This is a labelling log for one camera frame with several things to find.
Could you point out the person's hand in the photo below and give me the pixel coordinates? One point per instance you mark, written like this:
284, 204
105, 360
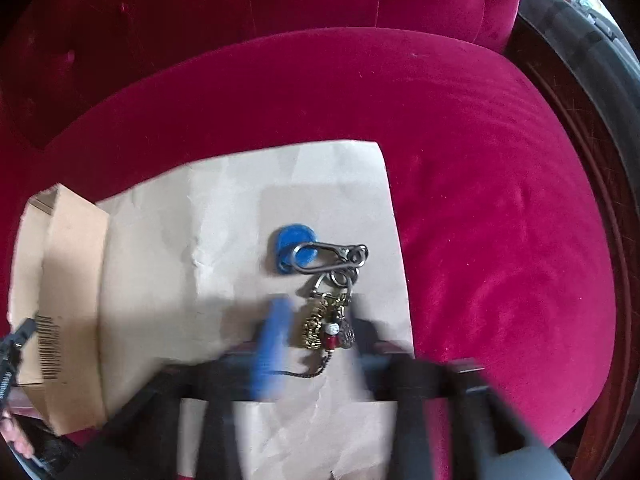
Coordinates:
12, 433

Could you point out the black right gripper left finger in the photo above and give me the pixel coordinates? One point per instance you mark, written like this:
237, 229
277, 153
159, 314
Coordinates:
141, 440

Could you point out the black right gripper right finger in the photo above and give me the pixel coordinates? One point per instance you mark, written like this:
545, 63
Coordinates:
449, 422

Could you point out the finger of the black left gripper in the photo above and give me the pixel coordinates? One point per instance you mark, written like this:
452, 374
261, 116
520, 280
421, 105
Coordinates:
11, 357

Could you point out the cardboard box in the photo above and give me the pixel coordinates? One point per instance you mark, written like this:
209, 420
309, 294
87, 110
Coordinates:
55, 280

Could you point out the keychain with blue tag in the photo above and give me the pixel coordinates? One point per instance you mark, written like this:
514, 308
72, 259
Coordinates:
334, 270

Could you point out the magenta velvet tufted armchair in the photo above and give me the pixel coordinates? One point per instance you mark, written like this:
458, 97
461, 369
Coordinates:
504, 249

